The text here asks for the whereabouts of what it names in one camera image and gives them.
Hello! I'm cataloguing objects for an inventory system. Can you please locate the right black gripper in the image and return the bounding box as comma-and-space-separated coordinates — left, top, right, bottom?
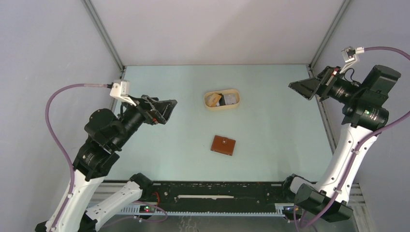
290, 65, 365, 104

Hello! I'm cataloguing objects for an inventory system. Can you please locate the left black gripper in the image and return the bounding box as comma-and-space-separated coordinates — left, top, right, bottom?
114, 93, 178, 148

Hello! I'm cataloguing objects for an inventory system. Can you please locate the gold credit card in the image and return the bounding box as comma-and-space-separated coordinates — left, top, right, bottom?
205, 93, 222, 107

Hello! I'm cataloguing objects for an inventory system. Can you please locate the beige oval tray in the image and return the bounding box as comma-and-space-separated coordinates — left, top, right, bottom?
204, 89, 241, 111

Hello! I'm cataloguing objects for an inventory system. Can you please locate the brown leather card holder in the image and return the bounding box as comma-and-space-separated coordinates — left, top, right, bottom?
210, 135, 236, 156

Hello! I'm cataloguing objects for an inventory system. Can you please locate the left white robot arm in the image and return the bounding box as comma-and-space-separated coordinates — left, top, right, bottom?
35, 95, 177, 232

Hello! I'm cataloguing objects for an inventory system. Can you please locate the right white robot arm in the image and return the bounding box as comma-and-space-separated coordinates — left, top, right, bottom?
281, 65, 401, 222

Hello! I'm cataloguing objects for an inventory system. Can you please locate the black card in tray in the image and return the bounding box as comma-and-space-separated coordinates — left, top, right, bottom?
216, 94, 226, 106

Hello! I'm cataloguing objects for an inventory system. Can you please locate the silver card in tray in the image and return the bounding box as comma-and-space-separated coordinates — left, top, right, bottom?
223, 93, 238, 105

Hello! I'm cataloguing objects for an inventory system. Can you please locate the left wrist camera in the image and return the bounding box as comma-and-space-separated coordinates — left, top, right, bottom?
109, 80, 137, 106

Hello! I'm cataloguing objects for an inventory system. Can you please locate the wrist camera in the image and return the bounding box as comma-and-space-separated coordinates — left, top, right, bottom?
109, 80, 137, 106
340, 46, 365, 73

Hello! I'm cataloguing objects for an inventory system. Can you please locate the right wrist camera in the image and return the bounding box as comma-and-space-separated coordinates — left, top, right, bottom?
340, 46, 365, 73

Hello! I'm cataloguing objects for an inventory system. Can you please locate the aluminium frame rail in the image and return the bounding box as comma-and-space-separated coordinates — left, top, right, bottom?
89, 183, 365, 206

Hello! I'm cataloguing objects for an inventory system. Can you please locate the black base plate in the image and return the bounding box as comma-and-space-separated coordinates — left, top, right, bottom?
140, 181, 295, 213

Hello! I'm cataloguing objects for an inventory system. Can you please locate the grey cable duct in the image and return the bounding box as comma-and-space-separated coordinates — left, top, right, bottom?
116, 203, 294, 218

